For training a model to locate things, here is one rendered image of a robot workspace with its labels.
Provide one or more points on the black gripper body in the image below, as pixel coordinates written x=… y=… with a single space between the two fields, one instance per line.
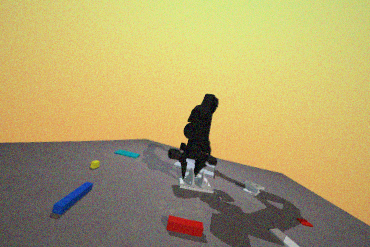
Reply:
x=193 y=151

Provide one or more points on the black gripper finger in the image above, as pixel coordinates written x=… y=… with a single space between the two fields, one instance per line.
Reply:
x=183 y=167
x=198 y=167

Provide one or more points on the blue rectangular bar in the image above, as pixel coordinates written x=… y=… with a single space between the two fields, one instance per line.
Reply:
x=61 y=206

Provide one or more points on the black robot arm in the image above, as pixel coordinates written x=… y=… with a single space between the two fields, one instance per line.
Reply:
x=200 y=123

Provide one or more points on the red rectangular block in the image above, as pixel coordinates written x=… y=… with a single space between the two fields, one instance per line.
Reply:
x=190 y=227

